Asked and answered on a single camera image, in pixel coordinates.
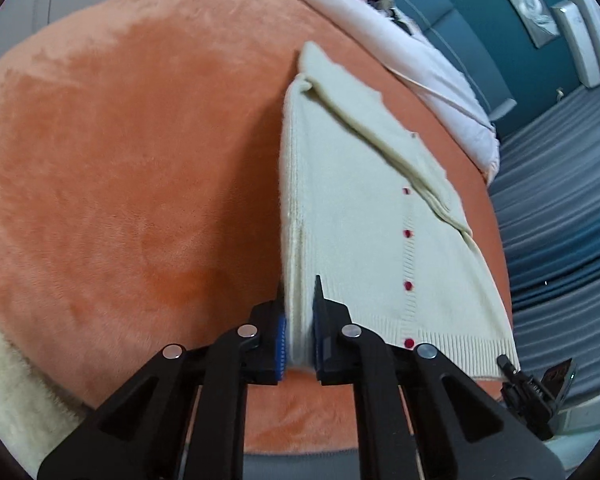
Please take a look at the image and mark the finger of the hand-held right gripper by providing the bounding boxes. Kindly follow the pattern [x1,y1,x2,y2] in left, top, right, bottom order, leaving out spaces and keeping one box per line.
[496,354,527,387]

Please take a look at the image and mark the silver framed wall picture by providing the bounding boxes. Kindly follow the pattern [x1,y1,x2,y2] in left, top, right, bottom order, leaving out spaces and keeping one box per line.
[490,0,562,50]

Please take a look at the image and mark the pale pink duvet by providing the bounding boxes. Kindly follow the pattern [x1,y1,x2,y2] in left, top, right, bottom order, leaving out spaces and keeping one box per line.
[245,0,501,181]

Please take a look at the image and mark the cream fluffy rug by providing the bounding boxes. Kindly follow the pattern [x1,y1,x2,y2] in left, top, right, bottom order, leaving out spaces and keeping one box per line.
[0,305,88,476]

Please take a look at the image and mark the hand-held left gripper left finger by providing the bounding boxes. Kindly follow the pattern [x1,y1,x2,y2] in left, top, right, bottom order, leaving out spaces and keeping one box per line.
[37,285,287,480]

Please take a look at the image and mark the orange plush blanket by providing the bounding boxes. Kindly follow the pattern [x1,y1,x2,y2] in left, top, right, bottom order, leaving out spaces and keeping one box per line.
[0,0,513,456]

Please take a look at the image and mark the grey-blue pleated curtain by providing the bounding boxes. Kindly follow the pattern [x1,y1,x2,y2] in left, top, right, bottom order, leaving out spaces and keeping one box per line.
[487,85,600,411]

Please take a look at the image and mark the white wall fixture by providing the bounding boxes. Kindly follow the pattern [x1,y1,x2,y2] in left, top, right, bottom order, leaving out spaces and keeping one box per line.
[551,1,600,90]

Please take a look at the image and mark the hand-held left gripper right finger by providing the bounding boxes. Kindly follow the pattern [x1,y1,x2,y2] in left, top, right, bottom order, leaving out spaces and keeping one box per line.
[312,275,566,480]

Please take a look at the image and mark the blue upholstered headboard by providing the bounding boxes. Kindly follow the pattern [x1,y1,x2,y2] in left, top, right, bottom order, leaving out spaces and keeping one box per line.
[215,0,518,126]

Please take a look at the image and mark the cream knit cardigan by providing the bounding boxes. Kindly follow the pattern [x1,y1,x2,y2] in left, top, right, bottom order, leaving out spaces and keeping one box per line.
[278,41,521,381]

